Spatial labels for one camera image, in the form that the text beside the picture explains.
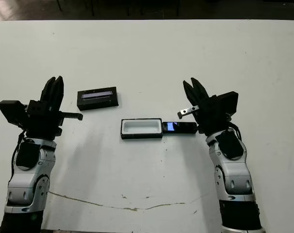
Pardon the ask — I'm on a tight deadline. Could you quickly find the small black camera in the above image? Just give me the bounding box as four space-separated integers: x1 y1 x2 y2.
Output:
162 122 198 134

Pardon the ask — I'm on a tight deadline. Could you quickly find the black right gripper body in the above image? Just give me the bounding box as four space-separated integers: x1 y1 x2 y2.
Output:
177 95 233 135

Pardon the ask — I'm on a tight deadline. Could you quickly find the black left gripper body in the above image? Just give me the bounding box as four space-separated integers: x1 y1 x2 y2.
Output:
22 99 84 140

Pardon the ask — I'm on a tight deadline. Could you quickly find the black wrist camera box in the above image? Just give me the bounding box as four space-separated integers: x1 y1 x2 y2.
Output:
218 91 239 115
0 100 29 127

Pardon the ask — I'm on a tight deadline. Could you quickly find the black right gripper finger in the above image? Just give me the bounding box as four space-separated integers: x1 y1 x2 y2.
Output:
190 77 212 102
183 80 201 107

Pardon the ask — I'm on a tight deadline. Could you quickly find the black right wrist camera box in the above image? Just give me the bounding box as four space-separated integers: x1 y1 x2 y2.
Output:
218 91 239 115

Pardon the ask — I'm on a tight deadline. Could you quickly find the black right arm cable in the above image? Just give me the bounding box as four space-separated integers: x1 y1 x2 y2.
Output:
226 116 245 146

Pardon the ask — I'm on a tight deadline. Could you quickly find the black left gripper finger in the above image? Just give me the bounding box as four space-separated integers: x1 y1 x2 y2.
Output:
52 76 65 112
41 77 57 107

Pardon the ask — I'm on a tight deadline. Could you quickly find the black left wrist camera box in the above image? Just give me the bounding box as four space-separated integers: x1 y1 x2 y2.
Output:
0 100 29 127

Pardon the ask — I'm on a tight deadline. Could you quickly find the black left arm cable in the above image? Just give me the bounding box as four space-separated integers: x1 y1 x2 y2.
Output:
11 130 28 182

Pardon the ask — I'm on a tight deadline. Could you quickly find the black box lid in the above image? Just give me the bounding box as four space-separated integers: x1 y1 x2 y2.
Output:
76 86 120 112

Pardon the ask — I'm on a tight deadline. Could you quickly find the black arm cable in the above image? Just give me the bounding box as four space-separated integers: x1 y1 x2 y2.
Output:
226 116 245 146
11 130 28 182

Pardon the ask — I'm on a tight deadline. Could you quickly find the black box base white insert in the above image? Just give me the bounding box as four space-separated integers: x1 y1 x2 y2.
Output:
120 117 164 141

